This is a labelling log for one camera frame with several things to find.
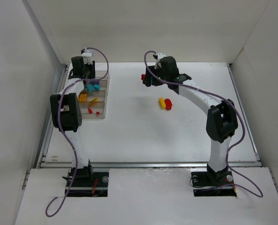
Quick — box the purple lego brick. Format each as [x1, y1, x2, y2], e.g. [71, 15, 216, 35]
[89, 79, 100, 86]

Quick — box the yellow orange patterned lego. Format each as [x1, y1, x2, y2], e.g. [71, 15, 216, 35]
[78, 93, 88, 102]

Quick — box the yellow lego brick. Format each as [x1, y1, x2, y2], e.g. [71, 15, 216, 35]
[159, 97, 166, 109]

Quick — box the red rounded lego brick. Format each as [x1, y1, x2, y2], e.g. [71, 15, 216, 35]
[164, 98, 173, 111]

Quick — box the yellow black striped lego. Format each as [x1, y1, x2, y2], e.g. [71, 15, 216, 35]
[89, 97, 98, 105]

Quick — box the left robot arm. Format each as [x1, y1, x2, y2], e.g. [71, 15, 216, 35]
[50, 56, 95, 187]

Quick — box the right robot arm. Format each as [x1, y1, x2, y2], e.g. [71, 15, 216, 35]
[141, 52, 238, 188]

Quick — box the clear compartment container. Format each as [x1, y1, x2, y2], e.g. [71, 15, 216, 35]
[79, 71, 110, 120]

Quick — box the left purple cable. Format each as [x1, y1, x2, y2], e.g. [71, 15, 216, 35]
[45, 47, 110, 217]

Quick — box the purple cable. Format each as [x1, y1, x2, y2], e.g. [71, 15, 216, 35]
[45, 47, 110, 217]
[144, 51, 263, 198]

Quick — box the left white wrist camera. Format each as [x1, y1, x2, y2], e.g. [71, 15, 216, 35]
[81, 48, 93, 65]

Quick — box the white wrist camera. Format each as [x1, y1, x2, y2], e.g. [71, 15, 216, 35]
[153, 52, 166, 69]
[81, 48, 93, 65]

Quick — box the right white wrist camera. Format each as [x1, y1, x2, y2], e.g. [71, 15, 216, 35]
[153, 52, 166, 69]

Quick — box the aluminium front rail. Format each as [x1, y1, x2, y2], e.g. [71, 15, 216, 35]
[37, 161, 262, 168]

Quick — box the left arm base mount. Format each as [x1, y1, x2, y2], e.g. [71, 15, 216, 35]
[67, 169, 109, 197]

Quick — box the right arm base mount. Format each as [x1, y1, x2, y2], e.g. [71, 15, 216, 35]
[190, 170, 237, 197]

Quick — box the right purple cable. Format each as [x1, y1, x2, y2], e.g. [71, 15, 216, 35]
[144, 51, 263, 198]

